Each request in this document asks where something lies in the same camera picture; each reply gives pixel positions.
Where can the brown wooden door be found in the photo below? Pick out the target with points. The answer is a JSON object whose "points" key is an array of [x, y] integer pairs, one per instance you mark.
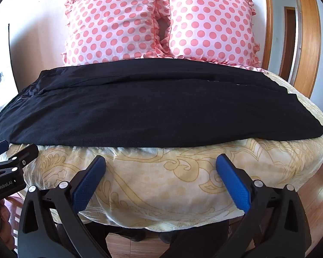
{"points": [[288, 43]]}

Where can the black pants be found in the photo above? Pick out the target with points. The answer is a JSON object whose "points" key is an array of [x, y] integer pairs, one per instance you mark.
{"points": [[150, 107]]}

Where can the person's legs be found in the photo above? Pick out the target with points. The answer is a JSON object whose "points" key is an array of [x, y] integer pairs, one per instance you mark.
{"points": [[129, 233]]}

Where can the pink polka dot pillow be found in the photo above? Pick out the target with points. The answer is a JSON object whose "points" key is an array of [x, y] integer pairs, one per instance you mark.
{"points": [[210, 24], [110, 24]]}

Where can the reddish wooden furniture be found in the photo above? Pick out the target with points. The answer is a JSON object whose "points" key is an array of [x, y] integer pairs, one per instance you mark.
{"points": [[9, 220]]}

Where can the yellow patterned bedspread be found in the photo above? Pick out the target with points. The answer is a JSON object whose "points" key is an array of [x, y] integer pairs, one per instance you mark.
{"points": [[164, 182]]}

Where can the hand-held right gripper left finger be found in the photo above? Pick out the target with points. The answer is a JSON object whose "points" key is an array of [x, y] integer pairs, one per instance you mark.
{"points": [[88, 184]]}

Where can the wooden door frame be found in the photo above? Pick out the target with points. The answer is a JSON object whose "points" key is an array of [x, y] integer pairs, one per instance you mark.
{"points": [[308, 40]]}

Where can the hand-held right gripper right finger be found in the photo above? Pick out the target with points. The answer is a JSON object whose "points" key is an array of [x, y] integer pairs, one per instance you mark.
{"points": [[232, 184]]}

